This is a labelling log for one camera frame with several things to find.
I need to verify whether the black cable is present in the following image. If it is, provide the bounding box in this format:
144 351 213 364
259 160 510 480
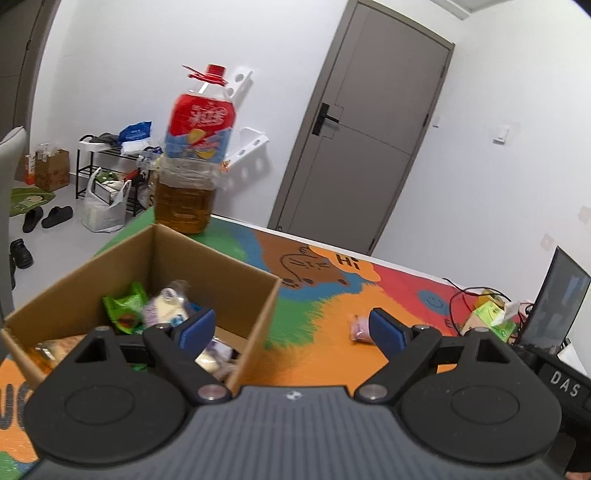
442 277 536 337

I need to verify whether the green snack packet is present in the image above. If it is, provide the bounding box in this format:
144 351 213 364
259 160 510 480
102 281 149 335

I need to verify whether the green floor mat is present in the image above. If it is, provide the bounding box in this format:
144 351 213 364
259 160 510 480
10 187 57 217

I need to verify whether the white perforated wall bracket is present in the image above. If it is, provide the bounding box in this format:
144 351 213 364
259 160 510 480
226 67 254 100
224 127 270 169

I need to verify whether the small cardboard floor box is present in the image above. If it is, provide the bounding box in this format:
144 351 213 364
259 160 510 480
23 148 71 192

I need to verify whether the colourful cartoon table mat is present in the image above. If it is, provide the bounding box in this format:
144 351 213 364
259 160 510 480
0 208 546 480

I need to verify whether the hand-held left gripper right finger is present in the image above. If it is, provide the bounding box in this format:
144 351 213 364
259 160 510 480
353 307 522 407

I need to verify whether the green tissue box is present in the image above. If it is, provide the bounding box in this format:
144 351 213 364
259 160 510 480
462 288 522 344

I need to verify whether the clear white cake packet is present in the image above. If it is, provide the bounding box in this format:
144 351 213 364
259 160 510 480
194 339 241 381

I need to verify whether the white paper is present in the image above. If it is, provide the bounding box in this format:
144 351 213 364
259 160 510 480
556 339 589 374

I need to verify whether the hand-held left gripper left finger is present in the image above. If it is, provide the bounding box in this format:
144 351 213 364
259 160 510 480
69 308 232 406

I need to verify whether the white plastic bag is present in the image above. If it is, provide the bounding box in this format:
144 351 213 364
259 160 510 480
81 167 132 233

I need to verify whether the brown biscuit packet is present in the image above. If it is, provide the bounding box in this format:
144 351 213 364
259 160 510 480
25 335 88 374

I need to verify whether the brown cardboard box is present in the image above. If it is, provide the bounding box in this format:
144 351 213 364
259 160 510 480
0 223 283 398

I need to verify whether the laptop screen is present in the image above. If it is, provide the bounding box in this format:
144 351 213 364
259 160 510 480
515 246 591 356

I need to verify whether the black shoe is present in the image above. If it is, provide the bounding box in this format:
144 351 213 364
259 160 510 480
9 237 34 269

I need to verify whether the blue plastic bag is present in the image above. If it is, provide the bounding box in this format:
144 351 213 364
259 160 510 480
117 121 153 155

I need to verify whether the pink snack packet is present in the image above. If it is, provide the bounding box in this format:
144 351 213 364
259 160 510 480
350 314 377 343

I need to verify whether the cooking oil bottle red cap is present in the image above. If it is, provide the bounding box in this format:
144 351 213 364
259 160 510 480
152 64 238 235

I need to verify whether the grey wardrobe panel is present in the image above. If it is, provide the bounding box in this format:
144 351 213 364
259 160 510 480
0 0 63 144

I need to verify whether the black shoe rack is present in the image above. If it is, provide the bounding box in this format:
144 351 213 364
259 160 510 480
76 134 160 217

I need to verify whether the black door handle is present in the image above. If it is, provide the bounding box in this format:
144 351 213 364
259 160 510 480
311 102 342 137

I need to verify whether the grey door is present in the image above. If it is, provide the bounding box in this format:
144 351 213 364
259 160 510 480
268 0 455 257

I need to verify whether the black slipper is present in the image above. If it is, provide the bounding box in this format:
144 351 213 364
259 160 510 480
41 205 75 229
22 206 44 233

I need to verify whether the purple white snack packet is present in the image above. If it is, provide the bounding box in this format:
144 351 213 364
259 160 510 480
142 280 204 330

